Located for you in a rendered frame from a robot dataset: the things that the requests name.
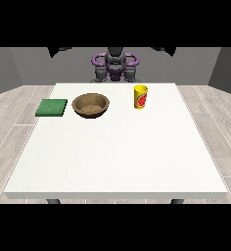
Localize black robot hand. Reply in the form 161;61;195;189
46;47;73;60
151;47;177;58

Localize yellow cup with melon print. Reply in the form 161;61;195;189
133;84;149;111

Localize green square pad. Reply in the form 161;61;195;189
34;98;69;118

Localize brown wooden bowl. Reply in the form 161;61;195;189
70;92;111;120

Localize grey robot trunk purple rings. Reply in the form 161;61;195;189
90;47;142;84

